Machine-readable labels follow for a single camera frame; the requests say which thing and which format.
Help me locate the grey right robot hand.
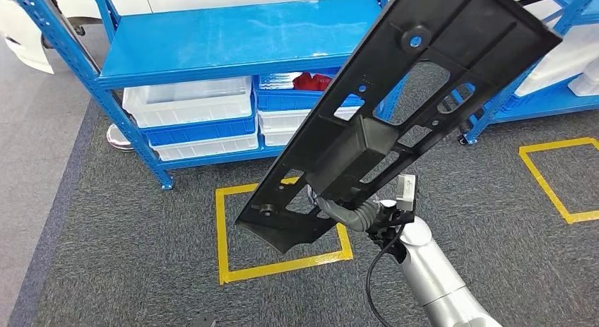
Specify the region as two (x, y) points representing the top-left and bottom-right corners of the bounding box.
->
(306, 184), (360, 232)

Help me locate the black plastic frame part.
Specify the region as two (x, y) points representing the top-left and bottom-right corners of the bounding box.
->
(235, 0), (562, 255)

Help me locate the blue metal shelf rack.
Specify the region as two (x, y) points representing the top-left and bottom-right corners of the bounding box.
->
(6, 0), (408, 191)

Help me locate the blue shelf rack on castors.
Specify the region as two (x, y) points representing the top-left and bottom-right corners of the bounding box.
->
(451, 0), (599, 145)

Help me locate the red item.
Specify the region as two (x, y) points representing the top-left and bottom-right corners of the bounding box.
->
(292, 71), (336, 93)

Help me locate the round steel base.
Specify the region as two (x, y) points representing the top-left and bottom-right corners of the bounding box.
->
(106, 124), (136, 153)

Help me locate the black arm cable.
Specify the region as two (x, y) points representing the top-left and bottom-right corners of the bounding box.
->
(365, 223), (409, 327)

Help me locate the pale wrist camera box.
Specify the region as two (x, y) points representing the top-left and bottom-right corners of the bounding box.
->
(395, 173), (418, 213)

